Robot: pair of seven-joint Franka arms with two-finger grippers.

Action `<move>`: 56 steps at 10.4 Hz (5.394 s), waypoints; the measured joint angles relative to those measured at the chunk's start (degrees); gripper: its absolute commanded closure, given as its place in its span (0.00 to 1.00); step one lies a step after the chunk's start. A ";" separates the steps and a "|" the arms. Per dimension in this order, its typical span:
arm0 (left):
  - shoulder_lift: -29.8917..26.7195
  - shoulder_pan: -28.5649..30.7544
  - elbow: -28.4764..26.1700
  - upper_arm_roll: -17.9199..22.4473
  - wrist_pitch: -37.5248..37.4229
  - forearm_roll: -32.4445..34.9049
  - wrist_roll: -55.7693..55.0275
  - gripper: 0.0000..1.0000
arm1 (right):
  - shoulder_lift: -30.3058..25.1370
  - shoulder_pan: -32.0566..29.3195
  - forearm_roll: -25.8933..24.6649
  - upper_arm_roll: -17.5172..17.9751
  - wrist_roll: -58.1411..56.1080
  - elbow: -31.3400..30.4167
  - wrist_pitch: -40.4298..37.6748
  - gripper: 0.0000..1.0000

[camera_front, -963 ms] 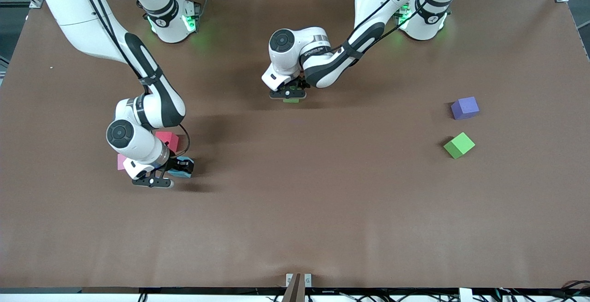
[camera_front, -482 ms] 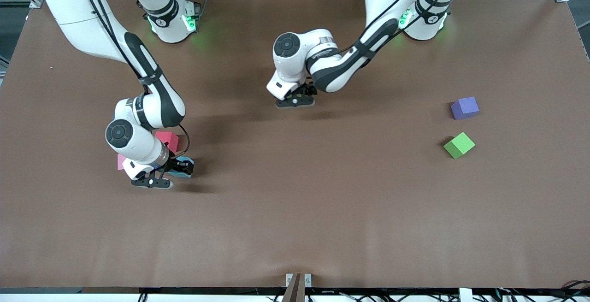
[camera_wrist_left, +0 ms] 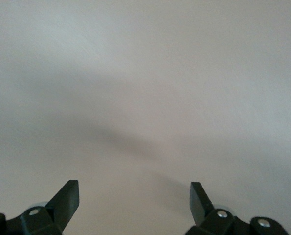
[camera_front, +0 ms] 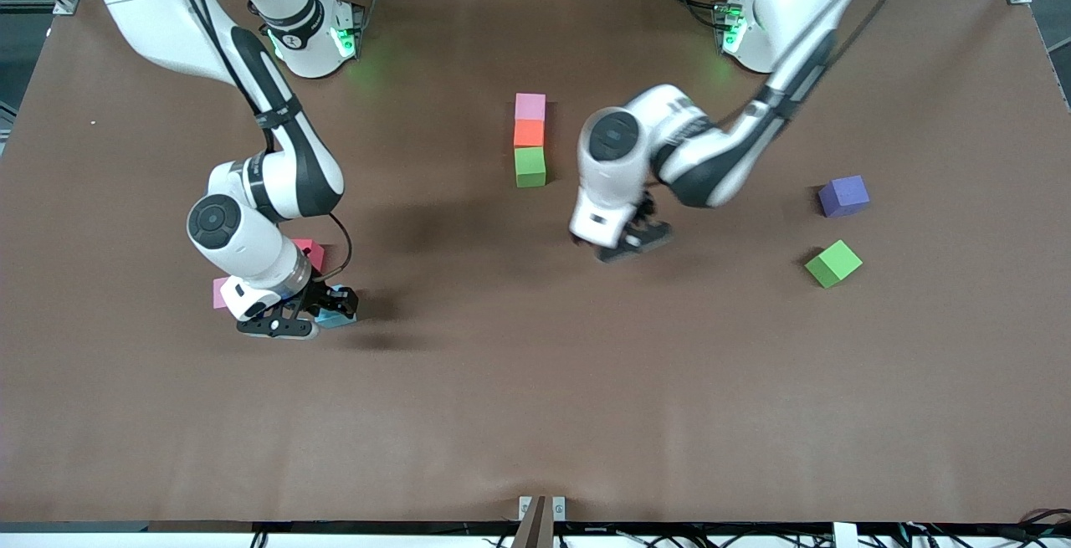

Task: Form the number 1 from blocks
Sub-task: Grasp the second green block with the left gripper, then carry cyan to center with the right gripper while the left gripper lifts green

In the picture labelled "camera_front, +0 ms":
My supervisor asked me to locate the purple foam block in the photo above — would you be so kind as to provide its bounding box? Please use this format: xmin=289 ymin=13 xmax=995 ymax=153
xmin=818 ymin=175 xmax=871 ymax=218

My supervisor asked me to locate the green foam block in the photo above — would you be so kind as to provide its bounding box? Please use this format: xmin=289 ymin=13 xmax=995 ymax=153
xmin=515 ymin=146 xmax=546 ymax=188
xmin=805 ymin=239 xmax=863 ymax=289

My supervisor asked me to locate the brown wooden strip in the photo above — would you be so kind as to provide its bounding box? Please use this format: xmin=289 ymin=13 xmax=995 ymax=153
xmin=512 ymin=496 xmax=555 ymax=548

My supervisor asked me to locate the light blue foam block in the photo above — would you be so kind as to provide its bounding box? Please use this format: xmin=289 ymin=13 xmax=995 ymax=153
xmin=314 ymin=284 xmax=359 ymax=330

